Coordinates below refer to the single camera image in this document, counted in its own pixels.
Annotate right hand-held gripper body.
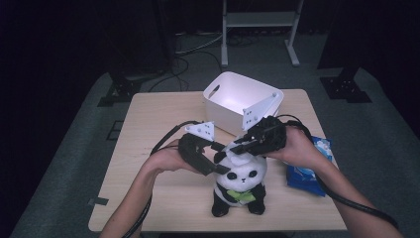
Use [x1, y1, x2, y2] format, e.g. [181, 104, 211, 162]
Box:
[242, 92, 287, 157]

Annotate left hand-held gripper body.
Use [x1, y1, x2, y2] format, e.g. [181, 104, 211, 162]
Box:
[177, 121, 216, 177]

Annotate white wet wipe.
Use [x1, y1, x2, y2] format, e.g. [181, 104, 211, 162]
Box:
[222, 142, 254, 167]

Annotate black and white panda plush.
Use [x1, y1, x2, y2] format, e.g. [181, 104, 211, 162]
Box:
[211, 140, 267, 218]

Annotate blue wet wipe packet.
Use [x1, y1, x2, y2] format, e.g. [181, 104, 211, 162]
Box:
[285, 136, 333, 197]

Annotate person's left hand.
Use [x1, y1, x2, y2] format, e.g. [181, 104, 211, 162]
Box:
[145, 138, 202, 175]

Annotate person's right hand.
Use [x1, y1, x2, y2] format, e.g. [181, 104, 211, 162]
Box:
[263, 126, 326, 170]

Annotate white plastic bin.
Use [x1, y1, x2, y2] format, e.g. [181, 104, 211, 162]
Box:
[202, 70, 285, 137]

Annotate black stand base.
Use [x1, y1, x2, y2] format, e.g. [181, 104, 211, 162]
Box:
[318, 65, 372, 104]
[97, 59, 143, 107]

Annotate black tape strip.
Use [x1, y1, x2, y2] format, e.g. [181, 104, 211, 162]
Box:
[88, 196, 109, 206]

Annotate white metal stand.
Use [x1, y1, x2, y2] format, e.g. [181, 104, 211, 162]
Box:
[220, 0, 305, 68]

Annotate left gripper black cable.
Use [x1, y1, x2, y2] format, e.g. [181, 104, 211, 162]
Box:
[122, 120, 201, 238]

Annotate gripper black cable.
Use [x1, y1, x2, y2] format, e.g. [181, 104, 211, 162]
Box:
[122, 120, 201, 238]
[276, 113, 399, 231]

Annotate black floor cable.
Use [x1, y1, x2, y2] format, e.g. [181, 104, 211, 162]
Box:
[148, 51, 223, 93]

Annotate black square floor frame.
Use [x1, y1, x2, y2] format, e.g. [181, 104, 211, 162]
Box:
[106, 120, 125, 142]

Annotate grey floor cable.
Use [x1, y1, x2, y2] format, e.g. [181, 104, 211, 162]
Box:
[174, 32, 225, 57]

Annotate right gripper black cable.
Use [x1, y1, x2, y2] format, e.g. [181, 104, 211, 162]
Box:
[276, 113, 399, 231]

